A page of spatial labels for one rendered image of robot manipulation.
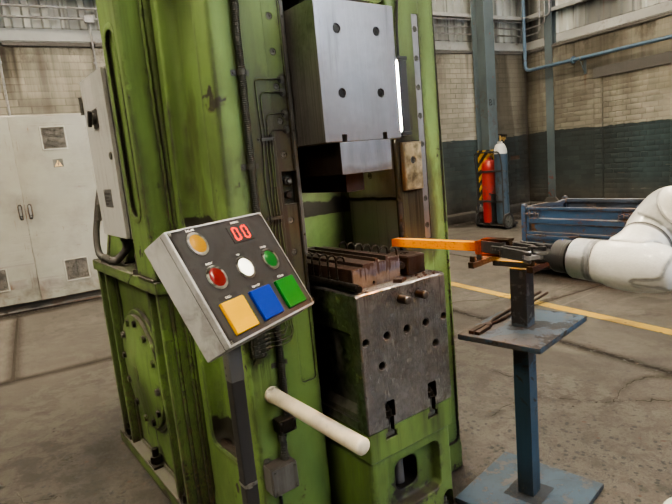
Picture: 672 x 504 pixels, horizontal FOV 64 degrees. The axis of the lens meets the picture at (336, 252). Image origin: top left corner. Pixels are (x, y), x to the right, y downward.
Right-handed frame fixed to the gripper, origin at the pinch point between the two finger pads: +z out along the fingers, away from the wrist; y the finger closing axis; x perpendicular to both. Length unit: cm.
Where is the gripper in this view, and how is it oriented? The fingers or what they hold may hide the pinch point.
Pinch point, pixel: (496, 246)
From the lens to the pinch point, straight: 141.0
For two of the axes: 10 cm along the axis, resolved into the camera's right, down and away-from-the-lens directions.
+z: -6.0, -1.2, 7.9
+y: 8.0, -1.7, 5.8
